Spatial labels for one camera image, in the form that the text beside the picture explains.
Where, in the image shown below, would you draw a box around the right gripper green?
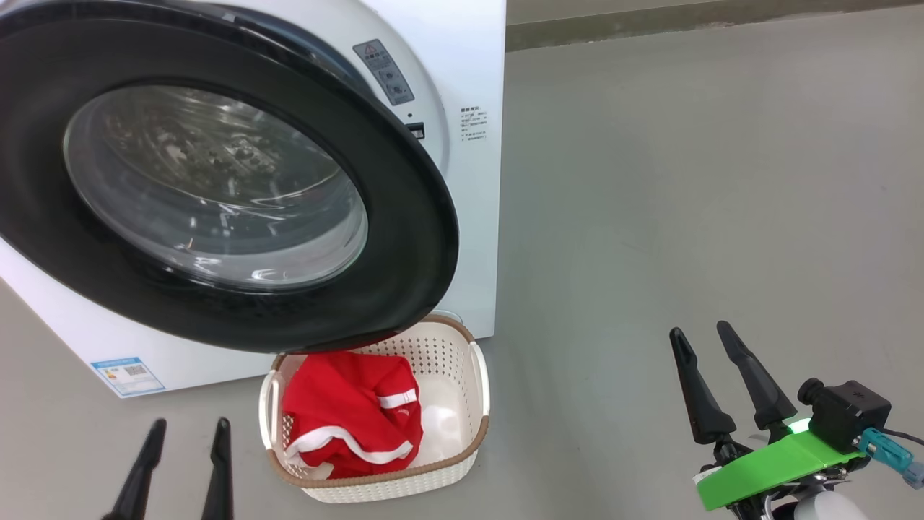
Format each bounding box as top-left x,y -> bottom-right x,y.
668,321 -> 864,513

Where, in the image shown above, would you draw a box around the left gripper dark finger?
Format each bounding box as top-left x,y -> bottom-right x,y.
201,417 -> 234,520
101,418 -> 167,520

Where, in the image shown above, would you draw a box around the red garment white cuffs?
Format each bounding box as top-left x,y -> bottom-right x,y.
282,352 -> 424,463

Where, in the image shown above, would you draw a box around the cream perforated laundry basket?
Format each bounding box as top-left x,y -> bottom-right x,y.
258,314 -> 492,504

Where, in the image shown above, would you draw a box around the white washing machine body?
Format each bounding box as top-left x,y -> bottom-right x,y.
0,0 -> 507,399

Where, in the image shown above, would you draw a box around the dark round washing machine door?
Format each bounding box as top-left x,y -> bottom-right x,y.
0,0 -> 461,355

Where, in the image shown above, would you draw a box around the blue energy label sticker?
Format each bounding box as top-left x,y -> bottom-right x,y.
91,355 -> 165,396

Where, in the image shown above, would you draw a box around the small text sticker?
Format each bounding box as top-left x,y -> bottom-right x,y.
459,108 -> 489,143

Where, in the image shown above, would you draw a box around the grey warning sticker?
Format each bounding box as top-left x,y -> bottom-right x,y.
352,38 -> 416,107

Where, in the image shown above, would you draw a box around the teal connector black cable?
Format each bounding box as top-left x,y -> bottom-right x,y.
859,426 -> 924,490

